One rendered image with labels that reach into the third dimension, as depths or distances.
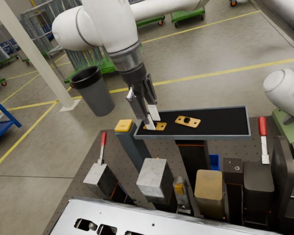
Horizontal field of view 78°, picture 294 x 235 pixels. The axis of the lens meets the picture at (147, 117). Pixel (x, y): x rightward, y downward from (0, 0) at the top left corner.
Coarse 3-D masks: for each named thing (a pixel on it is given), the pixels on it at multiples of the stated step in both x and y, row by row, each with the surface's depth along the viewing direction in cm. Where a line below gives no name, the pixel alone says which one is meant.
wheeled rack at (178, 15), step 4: (200, 8) 553; (176, 12) 620; (180, 12) 602; (184, 12) 582; (192, 12) 549; (196, 12) 538; (200, 12) 531; (204, 12) 529; (176, 16) 573; (180, 16) 557; (184, 16) 547; (188, 16) 545; (192, 16) 543; (172, 20) 560; (176, 20) 557; (176, 24) 573
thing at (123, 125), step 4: (120, 120) 76; (124, 120) 75; (128, 120) 74; (132, 120) 74; (120, 124) 74; (124, 124) 73; (128, 124) 72; (116, 128) 73; (120, 128) 72; (124, 128) 71; (128, 128) 71
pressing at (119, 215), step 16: (64, 208) 71; (80, 208) 69; (96, 208) 67; (112, 208) 64; (128, 208) 62; (144, 208) 60; (64, 224) 66; (112, 224) 60; (128, 224) 59; (144, 224) 57; (160, 224) 56; (176, 224) 54; (192, 224) 53; (208, 224) 51; (224, 224) 50
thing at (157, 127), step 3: (156, 123) 66; (159, 123) 66; (162, 123) 66; (165, 123) 65; (144, 126) 68; (156, 126) 65; (159, 126) 65; (165, 126) 64; (156, 129) 64; (159, 129) 64; (162, 129) 63
